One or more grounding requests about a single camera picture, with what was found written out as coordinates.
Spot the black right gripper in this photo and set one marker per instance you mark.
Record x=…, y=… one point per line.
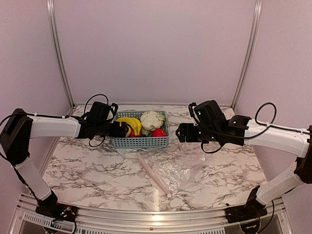
x=186, y=130

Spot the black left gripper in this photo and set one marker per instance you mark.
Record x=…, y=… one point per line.
x=115, y=132

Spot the red fake apple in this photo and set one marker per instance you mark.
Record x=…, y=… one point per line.
x=134, y=134

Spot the yellow fake banana bunch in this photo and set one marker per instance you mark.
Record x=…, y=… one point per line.
x=133, y=122

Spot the white fake cauliflower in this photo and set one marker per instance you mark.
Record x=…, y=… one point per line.
x=151, y=120

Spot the light blue plastic basket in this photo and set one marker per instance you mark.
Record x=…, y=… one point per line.
x=145, y=141

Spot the clear zip top bag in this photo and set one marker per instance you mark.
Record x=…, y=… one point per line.
x=170, y=174

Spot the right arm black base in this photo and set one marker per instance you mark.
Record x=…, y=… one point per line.
x=252, y=209

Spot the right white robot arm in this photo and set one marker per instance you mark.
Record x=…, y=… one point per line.
x=285, y=153

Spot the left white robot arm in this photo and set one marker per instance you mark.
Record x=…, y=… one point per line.
x=22, y=130

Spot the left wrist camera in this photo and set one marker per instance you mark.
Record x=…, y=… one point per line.
x=113, y=110

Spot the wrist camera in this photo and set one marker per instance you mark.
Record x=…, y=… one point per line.
x=113, y=110
x=191, y=107

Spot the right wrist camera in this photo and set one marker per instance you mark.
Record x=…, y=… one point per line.
x=191, y=107

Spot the right aluminium frame post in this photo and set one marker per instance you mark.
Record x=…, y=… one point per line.
x=249, y=52

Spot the aluminium frame post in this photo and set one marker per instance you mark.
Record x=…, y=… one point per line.
x=57, y=48
x=249, y=52

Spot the front aluminium table rail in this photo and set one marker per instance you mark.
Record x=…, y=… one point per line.
x=104, y=221

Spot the left aluminium frame post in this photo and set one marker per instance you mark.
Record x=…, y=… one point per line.
x=57, y=48

